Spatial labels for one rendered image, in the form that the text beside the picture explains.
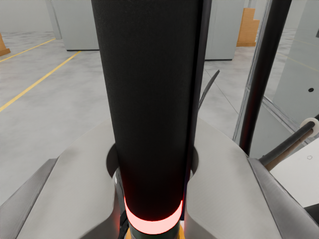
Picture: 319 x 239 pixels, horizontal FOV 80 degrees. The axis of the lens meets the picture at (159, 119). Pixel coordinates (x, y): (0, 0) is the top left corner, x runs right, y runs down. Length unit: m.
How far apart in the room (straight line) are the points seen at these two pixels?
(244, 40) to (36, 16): 10.86
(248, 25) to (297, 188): 7.89
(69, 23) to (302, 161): 7.45
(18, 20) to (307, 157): 14.22
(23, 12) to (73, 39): 6.68
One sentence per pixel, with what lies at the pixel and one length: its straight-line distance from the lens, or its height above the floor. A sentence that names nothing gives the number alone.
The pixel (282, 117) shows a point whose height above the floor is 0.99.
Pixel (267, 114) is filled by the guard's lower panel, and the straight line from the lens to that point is 1.39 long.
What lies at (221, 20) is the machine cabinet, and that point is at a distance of 5.84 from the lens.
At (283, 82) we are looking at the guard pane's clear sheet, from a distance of 1.29.
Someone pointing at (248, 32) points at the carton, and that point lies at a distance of 8.34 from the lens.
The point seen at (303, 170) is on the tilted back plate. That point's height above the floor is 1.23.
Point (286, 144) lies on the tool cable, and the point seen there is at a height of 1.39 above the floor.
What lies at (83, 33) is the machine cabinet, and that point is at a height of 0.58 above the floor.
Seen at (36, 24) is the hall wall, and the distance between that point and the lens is 13.88.
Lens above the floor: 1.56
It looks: 32 degrees down
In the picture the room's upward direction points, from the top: 1 degrees counter-clockwise
